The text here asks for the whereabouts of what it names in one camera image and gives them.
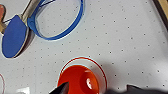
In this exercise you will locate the yellow game table white top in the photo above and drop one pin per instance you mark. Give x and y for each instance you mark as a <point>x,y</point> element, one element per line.
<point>123,36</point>

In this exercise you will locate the clear round bowl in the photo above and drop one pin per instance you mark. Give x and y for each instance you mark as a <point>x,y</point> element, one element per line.
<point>1,83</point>

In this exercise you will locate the blue ping pong paddle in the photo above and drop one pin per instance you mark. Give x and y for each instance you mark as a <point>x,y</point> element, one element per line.
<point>14,36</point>

